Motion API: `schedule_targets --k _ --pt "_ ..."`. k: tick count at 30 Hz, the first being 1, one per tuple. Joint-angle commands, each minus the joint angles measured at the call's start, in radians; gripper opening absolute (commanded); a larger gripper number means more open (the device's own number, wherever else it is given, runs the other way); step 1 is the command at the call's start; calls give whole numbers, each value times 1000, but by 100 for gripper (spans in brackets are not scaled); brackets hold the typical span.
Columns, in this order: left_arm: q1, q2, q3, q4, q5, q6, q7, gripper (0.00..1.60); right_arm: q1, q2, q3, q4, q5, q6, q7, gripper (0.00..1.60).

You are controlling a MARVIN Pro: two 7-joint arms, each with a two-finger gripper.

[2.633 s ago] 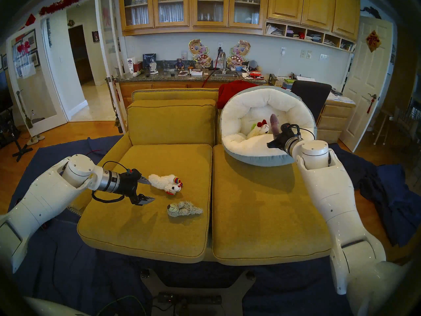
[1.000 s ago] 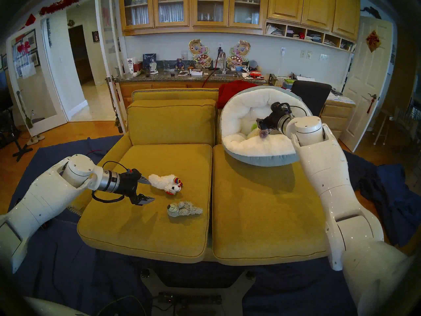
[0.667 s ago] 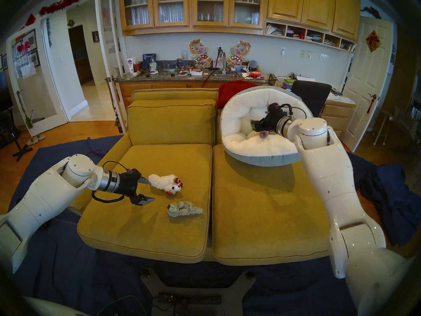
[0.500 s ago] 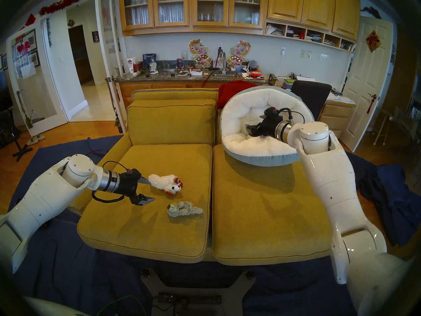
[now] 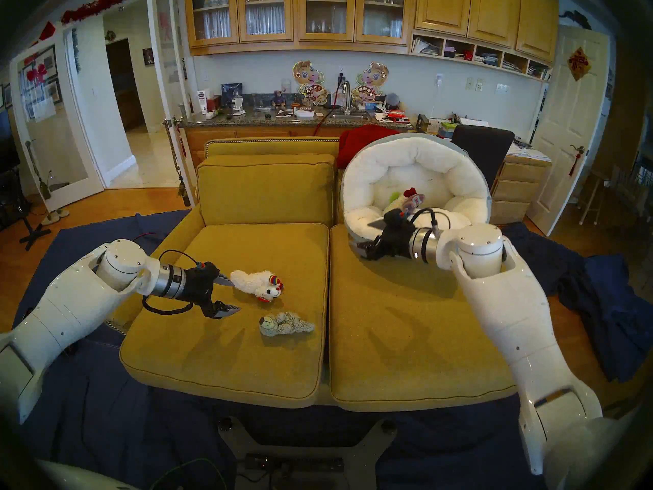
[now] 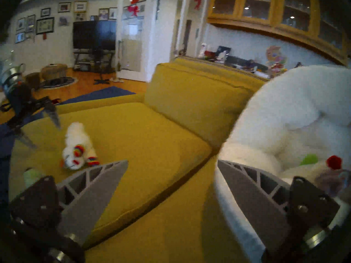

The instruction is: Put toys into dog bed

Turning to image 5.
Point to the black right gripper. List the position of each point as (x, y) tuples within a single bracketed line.
[(398, 236)]

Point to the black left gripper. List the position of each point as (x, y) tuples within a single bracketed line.
[(199, 285)]

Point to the white plush toy red bow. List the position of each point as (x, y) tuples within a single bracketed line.
[(394, 206)]

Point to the green plush toy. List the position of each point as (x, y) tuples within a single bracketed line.
[(393, 196)]

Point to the purple plush toy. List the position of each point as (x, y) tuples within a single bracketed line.
[(412, 204)]

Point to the beige fuzzy plush toy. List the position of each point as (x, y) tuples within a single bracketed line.
[(285, 323)]

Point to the white robot shoulder shell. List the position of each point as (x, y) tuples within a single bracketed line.
[(76, 479)]

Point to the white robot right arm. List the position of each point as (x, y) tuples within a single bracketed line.
[(510, 310)]

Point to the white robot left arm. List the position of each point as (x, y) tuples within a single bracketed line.
[(76, 300)]

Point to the white fluffy dog bed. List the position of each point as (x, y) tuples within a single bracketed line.
[(408, 162)]

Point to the white lamb toy rainbow ears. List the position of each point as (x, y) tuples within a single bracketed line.
[(252, 282)]

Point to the yellow sofa seat cushion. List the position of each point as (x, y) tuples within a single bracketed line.
[(408, 341), (229, 356)]

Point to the red cloth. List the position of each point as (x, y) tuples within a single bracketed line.
[(359, 142)]

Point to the yellow sofa back cushion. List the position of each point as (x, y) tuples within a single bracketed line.
[(265, 193)]

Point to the chrome faucet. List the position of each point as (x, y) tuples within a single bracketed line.
[(349, 98)]

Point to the black office chair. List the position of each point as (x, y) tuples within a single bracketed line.
[(484, 147)]

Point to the wooden desk with drawers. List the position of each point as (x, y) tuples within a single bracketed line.
[(515, 193)]

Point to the small teddy bear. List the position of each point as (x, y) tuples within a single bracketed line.
[(278, 100)]

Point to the granite kitchen counter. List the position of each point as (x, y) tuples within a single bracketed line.
[(245, 120)]

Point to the blue floor cloth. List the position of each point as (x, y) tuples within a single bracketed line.
[(102, 417)]

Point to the stack of papers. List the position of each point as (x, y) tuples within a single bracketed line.
[(530, 154)]

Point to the white french door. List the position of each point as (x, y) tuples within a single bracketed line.
[(153, 45), (76, 193)]

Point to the beige slipper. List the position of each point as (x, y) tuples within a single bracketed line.
[(62, 213), (51, 219)]

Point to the black power strip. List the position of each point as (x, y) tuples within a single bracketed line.
[(296, 464)]

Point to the red box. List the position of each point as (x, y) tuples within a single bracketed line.
[(214, 103)]

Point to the white lotion bottle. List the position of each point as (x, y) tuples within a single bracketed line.
[(203, 102)]

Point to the dark blue box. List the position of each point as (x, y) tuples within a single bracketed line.
[(230, 92)]

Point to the black floor stand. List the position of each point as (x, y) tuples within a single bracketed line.
[(30, 234)]

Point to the white panel door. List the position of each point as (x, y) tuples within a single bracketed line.
[(566, 137)]

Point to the dark blue cloth pile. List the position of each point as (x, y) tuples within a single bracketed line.
[(602, 300)]

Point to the small dark framed picture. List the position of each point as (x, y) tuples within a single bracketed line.
[(148, 56)]

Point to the black television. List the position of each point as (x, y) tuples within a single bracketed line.
[(7, 142)]

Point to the red diamond door ornament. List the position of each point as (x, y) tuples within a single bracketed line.
[(579, 64)]

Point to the red bow decoration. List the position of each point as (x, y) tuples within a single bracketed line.
[(36, 74)]

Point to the red tinsel garland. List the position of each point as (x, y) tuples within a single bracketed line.
[(102, 3)]

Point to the red paper diamond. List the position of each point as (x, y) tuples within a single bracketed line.
[(47, 31)]

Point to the yellow fabric sofa frame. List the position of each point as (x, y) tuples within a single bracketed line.
[(183, 241)]

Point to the cartoon pig wall decoration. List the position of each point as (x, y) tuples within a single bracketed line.
[(372, 78), (308, 78)]

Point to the grey robot base frame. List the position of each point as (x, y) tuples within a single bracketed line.
[(367, 453)]

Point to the wooden wall cabinet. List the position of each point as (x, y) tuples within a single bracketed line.
[(444, 9)]

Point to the black framed wall photo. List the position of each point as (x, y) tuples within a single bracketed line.
[(7, 96)]

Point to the black wall decoration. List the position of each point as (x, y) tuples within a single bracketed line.
[(576, 18)]

